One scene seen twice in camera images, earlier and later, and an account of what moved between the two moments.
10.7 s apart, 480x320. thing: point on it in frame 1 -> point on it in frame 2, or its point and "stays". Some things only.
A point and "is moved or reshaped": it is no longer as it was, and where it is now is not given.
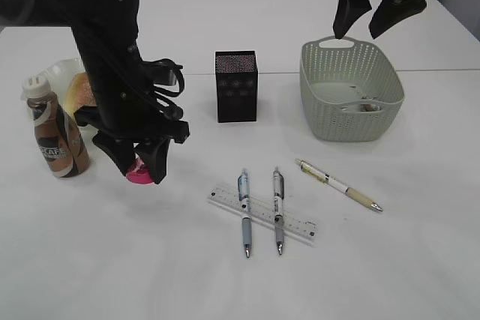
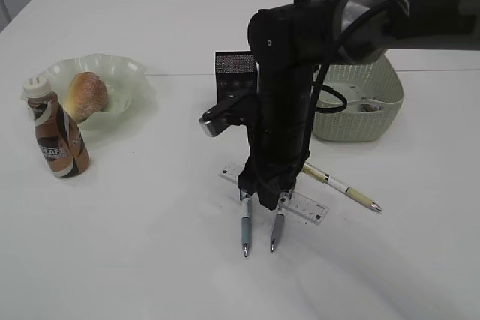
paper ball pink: x=370 y=107 stays
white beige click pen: x=331 y=181 stays
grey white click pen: x=278 y=188 is moved or reshaped
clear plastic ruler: x=297 y=225 -> x=296 y=204
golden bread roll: x=80 y=92 stays
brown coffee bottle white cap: x=61 y=147 stays
